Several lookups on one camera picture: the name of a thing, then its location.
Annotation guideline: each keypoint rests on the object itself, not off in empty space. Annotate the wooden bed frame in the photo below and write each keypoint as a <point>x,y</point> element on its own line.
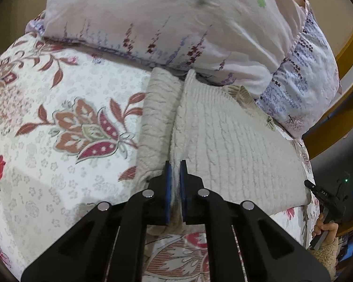
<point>337,122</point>

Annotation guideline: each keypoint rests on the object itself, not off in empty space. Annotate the person's right hand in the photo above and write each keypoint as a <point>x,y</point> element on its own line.
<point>321,227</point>

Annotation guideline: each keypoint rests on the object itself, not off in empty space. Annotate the beige cable-knit sweater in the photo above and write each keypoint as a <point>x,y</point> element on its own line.
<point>224,138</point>

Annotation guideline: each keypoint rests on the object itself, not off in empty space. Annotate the pink lavender print pillow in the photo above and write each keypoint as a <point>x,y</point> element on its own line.
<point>273,48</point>

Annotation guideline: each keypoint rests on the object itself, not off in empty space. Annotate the fleece beige sleeve forearm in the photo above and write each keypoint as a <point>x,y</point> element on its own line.
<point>327,256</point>

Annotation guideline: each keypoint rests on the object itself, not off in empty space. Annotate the floral white bedspread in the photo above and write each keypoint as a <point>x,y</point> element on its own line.
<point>70,120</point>

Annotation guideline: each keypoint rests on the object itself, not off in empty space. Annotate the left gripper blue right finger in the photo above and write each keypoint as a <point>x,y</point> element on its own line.
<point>244,243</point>

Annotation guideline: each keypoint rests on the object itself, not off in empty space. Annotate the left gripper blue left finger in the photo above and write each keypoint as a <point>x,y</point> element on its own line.
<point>107,244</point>

